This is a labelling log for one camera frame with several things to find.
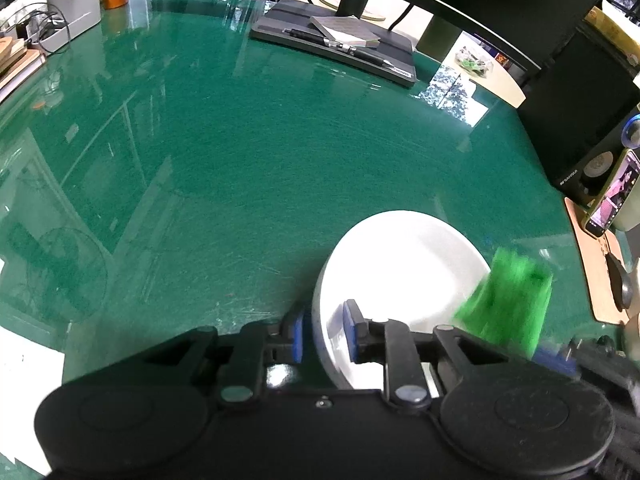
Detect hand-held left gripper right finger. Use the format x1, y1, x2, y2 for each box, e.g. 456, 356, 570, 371
341, 299, 506, 411

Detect black cable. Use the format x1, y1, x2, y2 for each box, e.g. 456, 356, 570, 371
15, 2, 71, 56

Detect dark grey monitor stand base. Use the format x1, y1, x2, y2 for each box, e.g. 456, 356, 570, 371
249, 0, 418, 88

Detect smartphone with lit screen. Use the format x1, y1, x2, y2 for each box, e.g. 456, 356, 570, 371
582, 149, 640, 238

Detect white paper sheet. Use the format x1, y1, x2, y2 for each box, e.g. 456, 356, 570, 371
0, 327, 66, 466

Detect large cardboard box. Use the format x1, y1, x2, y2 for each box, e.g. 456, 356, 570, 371
582, 0, 640, 61

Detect white bowl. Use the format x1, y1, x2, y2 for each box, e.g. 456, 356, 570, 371
311, 210, 493, 391

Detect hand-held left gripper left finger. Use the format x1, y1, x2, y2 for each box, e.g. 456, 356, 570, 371
142, 310, 307, 406

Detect black computer mouse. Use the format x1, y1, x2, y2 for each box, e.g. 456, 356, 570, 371
604, 250, 635, 311

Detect stack of books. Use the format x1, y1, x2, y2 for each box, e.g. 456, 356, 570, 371
0, 35, 47, 103

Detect clear container with green pieces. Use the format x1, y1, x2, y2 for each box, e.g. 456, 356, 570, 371
452, 45, 496, 78

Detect wooden desk mat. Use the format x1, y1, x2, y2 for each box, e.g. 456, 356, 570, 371
564, 195, 636, 326

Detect grey desk organizer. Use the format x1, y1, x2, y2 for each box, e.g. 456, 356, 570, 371
44, 0, 103, 53

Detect white round table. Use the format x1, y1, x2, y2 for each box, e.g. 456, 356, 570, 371
290, 0, 528, 108

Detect grey notepad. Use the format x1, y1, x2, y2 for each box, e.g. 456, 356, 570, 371
307, 15, 381, 48

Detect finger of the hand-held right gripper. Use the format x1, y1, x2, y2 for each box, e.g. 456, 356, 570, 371
532, 337, 583, 378

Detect black speaker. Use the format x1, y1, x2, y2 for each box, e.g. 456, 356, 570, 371
517, 25, 640, 206

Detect black pen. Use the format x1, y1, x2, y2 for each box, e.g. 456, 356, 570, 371
282, 27, 396, 68

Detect green cleaning cloth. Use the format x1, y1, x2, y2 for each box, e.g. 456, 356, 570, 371
452, 246, 555, 358

